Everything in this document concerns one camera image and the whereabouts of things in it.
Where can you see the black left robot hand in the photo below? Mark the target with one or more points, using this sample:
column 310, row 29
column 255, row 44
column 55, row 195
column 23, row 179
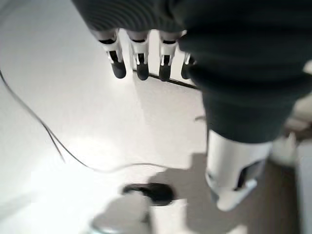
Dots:
column 231, row 61

